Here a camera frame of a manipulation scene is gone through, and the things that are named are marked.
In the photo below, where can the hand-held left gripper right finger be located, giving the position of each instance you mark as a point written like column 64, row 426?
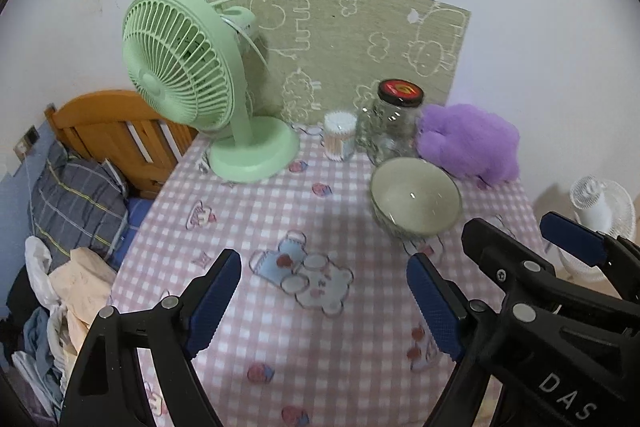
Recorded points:
column 432, row 312

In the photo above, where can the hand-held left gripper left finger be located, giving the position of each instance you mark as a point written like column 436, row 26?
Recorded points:
column 215, row 307

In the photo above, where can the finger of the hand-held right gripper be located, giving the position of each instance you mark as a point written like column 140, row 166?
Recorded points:
column 575, row 237
column 505, row 257

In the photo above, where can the large printed ceramic bowl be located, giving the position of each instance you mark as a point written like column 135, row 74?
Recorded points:
column 395, row 219

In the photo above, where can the white desk fan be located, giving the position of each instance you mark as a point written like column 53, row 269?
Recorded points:
column 600, row 202

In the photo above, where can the pink checked tablecloth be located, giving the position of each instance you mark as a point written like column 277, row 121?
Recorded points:
column 280, row 207

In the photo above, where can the purple plush toy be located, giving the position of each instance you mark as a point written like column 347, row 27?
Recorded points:
column 470, row 142

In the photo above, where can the pile of clothes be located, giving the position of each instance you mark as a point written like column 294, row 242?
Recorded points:
column 70, row 297

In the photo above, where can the glass jar black lid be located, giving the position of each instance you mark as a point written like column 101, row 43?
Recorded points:
column 390, row 127

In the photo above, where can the cotton swab box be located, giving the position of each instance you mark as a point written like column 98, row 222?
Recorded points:
column 340, row 137

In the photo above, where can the wooden headboard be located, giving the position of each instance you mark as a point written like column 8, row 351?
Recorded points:
column 105, row 127

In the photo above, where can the green desk fan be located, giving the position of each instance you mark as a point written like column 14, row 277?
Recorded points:
column 175, row 57

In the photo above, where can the wall socket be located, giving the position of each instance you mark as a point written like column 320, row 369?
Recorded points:
column 26, row 142

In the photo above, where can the green cartoon wall mat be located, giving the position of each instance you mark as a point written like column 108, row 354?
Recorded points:
column 345, row 42

